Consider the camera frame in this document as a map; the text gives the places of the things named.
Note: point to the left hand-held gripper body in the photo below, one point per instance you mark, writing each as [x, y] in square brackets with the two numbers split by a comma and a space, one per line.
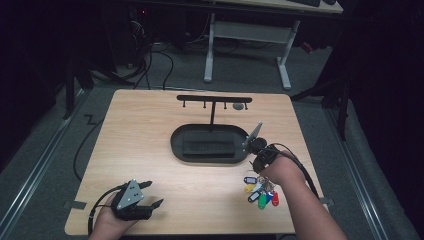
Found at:
[128, 200]

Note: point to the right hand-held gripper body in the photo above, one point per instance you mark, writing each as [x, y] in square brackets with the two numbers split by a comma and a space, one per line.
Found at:
[265, 155]

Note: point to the key bunch with coloured tags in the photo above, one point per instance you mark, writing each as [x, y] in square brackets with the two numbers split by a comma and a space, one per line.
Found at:
[263, 200]

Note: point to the black wallet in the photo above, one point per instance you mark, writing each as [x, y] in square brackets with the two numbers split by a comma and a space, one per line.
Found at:
[208, 145]

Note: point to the black key stand with tray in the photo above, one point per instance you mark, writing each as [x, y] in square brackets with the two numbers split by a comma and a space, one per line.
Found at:
[213, 99]

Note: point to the person's right hand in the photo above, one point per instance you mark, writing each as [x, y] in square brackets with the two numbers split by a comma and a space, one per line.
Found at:
[285, 170]

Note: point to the person's left hand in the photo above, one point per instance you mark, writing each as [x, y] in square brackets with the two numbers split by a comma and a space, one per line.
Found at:
[105, 225]

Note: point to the grey tape piece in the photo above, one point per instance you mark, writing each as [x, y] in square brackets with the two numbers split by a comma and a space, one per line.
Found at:
[327, 201]
[74, 204]

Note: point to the grey round table grommet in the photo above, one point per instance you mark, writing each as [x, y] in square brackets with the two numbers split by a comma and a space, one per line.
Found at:
[238, 106]

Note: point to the black metal stand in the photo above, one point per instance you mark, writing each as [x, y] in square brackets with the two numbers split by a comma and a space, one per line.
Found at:
[71, 86]
[333, 93]

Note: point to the white-framed desk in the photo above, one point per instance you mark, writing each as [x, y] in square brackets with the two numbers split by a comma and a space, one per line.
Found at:
[250, 31]

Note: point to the black keyboard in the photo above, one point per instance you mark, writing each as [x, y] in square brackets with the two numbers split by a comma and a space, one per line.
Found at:
[305, 2]

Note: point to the metal floor rail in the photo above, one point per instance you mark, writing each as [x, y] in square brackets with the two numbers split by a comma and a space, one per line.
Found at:
[356, 173]
[36, 166]

